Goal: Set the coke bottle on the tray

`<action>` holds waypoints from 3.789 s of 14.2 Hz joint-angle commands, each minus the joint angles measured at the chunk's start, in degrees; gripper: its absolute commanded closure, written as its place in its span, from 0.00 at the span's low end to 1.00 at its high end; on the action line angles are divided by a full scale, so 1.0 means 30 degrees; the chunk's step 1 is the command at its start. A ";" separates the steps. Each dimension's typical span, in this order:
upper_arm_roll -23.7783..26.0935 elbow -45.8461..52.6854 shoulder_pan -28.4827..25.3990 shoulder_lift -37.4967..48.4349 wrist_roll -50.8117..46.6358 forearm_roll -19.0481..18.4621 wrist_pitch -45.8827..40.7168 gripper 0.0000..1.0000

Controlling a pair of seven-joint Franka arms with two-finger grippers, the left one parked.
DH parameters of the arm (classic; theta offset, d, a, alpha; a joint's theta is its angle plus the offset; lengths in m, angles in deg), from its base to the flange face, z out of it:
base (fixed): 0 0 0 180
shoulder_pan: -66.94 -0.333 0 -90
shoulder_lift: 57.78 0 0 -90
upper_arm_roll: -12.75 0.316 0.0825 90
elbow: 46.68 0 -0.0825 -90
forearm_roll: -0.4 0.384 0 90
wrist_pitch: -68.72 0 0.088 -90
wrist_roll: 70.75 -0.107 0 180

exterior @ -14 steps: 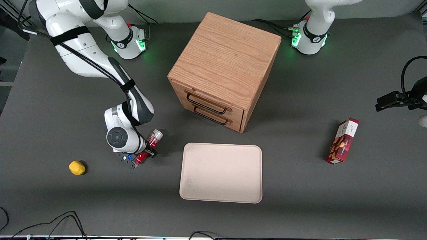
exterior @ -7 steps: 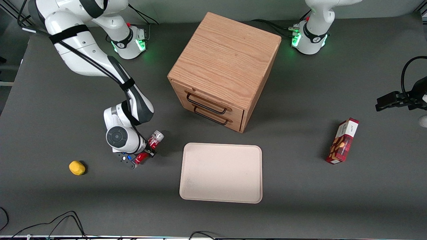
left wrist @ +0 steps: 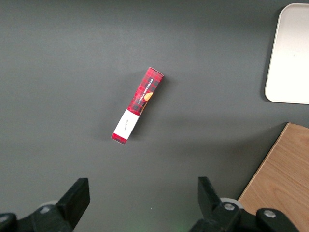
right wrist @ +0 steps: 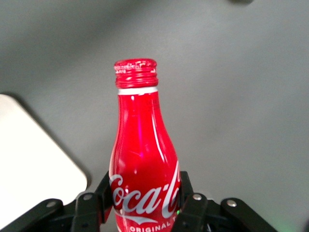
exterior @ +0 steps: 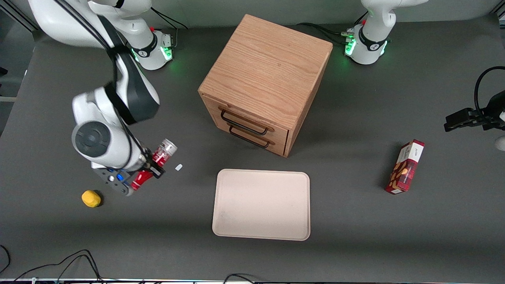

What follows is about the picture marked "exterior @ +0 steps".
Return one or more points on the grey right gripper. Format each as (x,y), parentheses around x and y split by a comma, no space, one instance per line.
(147,162)

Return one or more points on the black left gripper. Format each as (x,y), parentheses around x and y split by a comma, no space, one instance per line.
(482,117)

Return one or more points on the red coca-cola aluminium bottle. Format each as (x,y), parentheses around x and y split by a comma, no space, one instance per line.
(163,152)

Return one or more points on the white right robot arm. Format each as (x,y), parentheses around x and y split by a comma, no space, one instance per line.
(98,114)

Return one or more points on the cream white plastic tray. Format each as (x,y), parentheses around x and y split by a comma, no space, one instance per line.
(260,205)

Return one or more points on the yellow lemon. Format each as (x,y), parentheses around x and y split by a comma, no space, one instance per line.
(91,198)

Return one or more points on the red cookie box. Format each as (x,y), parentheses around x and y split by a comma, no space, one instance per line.
(406,167)

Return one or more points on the wooden drawer cabinet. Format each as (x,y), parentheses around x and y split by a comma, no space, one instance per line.
(268,67)

